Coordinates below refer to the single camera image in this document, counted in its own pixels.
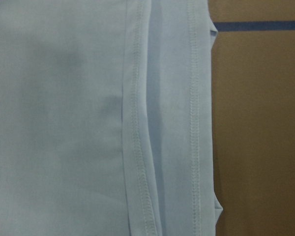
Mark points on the light blue t-shirt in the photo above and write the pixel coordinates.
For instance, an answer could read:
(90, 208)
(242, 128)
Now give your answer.
(106, 118)

